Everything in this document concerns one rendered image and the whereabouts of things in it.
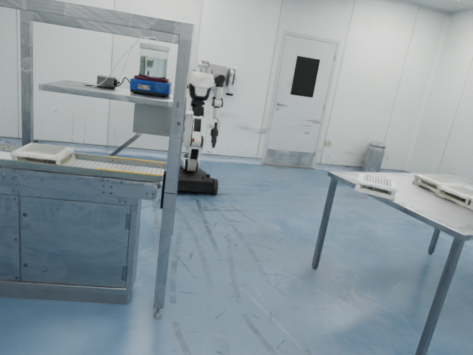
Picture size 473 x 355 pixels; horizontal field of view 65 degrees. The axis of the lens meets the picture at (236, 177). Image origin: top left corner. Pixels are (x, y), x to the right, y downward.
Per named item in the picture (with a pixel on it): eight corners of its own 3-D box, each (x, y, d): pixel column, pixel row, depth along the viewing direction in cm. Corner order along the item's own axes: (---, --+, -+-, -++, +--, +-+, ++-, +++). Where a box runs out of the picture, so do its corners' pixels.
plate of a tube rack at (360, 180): (395, 184, 252) (395, 181, 252) (396, 192, 230) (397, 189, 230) (358, 175, 260) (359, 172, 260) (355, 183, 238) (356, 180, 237)
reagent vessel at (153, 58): (167, 78, 208) (170, 43, 203) (165, 79, 194) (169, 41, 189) (139, 75, 206) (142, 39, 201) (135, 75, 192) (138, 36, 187)
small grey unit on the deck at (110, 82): (120, 89, 205) (121, 77, 204) (118, 89, 199) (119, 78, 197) (98, 86, 204) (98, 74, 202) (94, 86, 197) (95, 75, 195)
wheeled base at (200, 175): (165, 175, 479) (167, 150, 470) (205, 178, 494) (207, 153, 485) (169, 192, 421) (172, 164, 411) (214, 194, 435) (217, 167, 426)
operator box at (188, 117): (189, 143, 304) (193, 111, 297) (189, 147, 288) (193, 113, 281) (182, 141, 303) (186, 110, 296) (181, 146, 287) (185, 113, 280)
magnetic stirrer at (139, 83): (170, 95, 215) (172, 79, 212) (168, 98, 195) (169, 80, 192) (135, 90, 212) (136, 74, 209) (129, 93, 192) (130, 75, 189)
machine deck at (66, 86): (175, 102, 219) (176, 95, 218) (172, 109, 183) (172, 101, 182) (65, 86, 210) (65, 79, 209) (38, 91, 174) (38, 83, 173)
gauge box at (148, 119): (172, 134, 225) (175, 100, 219) (171, 136, 215) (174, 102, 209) (135, 129, 221) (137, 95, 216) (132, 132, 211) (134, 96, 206)
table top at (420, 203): (452, 177, 350) (454, 173, 349) (599, 226, 257) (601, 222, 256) (327, 175, 284) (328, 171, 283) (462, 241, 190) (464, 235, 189)
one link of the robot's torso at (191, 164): (181, 165, 456) (187, 132, 428) (198, 167, 461) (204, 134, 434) (182, 173, 444) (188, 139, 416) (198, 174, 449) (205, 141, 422)
